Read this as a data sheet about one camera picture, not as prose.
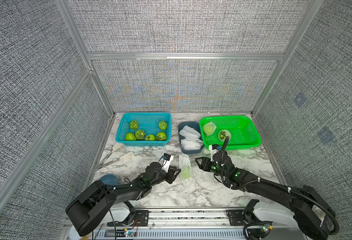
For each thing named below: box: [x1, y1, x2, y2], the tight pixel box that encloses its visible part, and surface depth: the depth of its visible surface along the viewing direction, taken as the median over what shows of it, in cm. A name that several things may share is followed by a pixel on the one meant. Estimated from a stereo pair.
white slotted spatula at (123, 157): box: [98, 152, 135, 169], surface depth 94 cm
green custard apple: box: [203, 121, 217, 136], surface depth 102 cm
